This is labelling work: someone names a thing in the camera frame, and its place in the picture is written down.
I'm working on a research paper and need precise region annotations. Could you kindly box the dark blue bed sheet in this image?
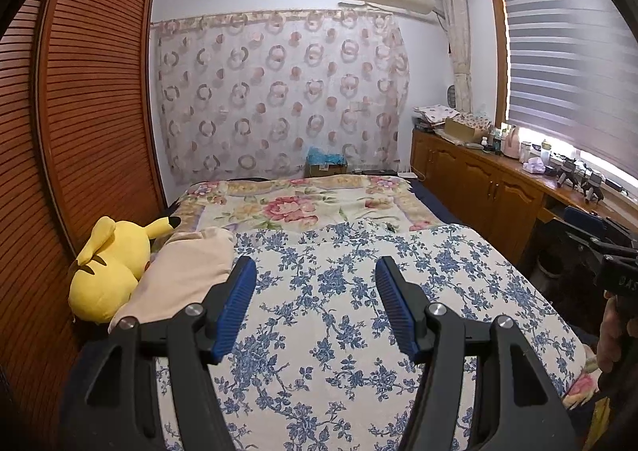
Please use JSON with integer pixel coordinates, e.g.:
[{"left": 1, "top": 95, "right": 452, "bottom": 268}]
[{"left": 409, "top": 179, "right": 469, "bottom": 225}]

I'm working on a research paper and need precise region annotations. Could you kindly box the black tripod stand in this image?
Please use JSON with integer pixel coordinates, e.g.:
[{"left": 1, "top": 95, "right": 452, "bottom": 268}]
[
  {"left": 581, "top": 169, "right": 605, "bottom": 203},
  {"left": 557, "top": 157, "right": 580, "bottom": 189}
]

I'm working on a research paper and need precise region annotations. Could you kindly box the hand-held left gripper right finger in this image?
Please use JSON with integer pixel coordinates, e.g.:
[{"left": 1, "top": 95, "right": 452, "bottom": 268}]
[{"left": 375, "top": 256, "right": 569, "bottom": 451}]

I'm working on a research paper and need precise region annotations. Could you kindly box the wooden window frame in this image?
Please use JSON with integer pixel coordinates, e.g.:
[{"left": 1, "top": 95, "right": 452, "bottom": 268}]
[{"left": 487, "top": 0, "right": 638, "bottom": 133}]

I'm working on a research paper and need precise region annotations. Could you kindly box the long wooden cabinet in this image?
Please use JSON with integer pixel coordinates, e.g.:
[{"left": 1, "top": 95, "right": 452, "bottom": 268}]
[{"left": 410, "top": 128, "right": 638, "bottom": 272}]

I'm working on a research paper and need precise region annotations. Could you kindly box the blue floral blanket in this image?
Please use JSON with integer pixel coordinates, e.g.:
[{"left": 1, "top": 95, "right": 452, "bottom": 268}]
[{"left": 152, "top": 221, "right": 588, "bottom": 451}]

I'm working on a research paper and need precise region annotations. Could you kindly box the folded patterned cloth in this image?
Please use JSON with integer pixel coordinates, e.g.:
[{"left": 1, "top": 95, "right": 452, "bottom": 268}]
[{"left": 413, "top": 103, "right": 462, "bottom": 127}]

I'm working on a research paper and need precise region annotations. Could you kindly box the yellow plush toy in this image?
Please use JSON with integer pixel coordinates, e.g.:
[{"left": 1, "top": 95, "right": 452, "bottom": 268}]
[{"left": 69, "top": 216, "right": 181, "bottom": 325}]

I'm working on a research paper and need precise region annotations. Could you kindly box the dark round bin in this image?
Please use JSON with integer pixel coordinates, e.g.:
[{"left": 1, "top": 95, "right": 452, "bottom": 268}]
[{"left": 536, "top": 226, "right": 589, "bottom": 287}]

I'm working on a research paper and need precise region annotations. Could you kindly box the person's right hand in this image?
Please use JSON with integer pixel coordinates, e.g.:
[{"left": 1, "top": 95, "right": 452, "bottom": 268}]
[{"left": 597, "top": 291, "right": 638, "bottom": 377}]

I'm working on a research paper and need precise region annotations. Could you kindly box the open cardboard box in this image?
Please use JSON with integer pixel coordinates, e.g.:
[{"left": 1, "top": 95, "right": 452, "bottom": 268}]
[{"left": 443, "top": 113, "right": 492, "bottom": 143}]

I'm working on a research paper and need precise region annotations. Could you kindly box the brown louvered wardrobe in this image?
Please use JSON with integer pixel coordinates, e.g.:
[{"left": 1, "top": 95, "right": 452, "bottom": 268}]
[{"left": 0, "top": 0, "right": 167, "bottom": 407}]

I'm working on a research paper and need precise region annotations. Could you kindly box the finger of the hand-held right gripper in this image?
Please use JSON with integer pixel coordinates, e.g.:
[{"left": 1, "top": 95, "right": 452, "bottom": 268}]
[{"left": 563, "top": 206, "right": 638, "bottom": 257}]

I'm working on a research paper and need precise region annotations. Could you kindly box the small cardboard box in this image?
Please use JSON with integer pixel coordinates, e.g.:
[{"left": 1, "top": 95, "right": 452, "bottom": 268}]
[{"left": 305, "top": 161, "right": 349, "bottom": 179}]

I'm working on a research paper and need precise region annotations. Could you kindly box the ring-patterned sheer curtain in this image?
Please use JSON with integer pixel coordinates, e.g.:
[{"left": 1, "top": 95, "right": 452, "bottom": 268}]
[{"left": 151, "top": 8, "right": 410, "bottom": 183}]

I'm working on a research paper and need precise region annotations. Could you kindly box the beige side curtain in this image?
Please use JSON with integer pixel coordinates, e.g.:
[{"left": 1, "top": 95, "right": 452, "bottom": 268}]
[{"left": 437, "top": 0, "right": 473, "bottom": 113}]

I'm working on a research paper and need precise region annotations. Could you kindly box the grey striped window blind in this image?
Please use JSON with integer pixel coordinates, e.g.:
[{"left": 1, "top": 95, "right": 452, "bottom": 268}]
[{"left": 496, "top": 0, "right": 638, "bottom": 173}]

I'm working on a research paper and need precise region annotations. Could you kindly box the pink floral blanket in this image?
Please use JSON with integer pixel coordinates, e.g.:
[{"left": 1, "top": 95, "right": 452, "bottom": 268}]
[{"left": 167, "top": 174, "right": 444, "bottom": 237}]

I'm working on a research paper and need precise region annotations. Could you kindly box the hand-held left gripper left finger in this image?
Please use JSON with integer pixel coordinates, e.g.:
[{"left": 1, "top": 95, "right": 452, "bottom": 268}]
[{"left": 60, "top": 256, "right": 258, "bottom": 451}]

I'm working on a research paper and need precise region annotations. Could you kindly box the beige printed T-shirt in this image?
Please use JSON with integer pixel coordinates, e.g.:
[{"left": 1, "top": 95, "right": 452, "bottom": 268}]
[{"left": 108, "top": 226, "right": 236, "bottom": 332}]

